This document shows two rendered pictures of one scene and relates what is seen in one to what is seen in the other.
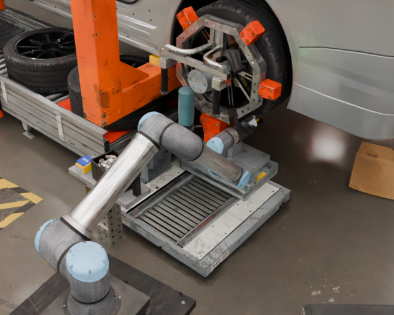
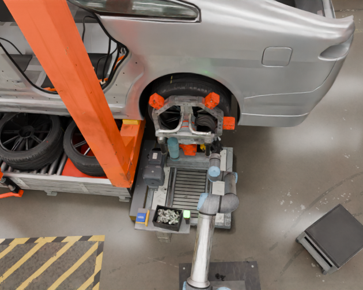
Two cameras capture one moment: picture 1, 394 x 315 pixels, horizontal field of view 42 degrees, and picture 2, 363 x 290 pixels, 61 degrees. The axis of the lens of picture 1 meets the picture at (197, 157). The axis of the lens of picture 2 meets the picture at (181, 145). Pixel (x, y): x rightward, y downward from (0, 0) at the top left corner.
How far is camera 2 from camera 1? 151 cm
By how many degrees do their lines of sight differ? 27
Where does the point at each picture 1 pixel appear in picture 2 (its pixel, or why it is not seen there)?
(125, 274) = (212, 269)
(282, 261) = (256, 193)
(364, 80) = (290, 105)
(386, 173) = not seen: hidden behind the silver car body
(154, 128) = (212, 208)
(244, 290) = (252, 223)
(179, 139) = (230, 207)
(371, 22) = (295, 79)
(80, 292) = not seen: outside the picture
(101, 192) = (204, 259)
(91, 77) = (117, 171)
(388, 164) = not seen: hidden behind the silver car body
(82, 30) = (102, 153)
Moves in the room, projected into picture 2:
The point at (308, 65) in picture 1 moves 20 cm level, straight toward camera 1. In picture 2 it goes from (252, 104) to (264, 125)
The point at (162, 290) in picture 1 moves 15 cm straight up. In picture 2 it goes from (237, 266) to (239, 262)
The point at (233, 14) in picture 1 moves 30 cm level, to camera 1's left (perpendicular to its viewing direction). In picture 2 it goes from (191, 90) to (154, 109)
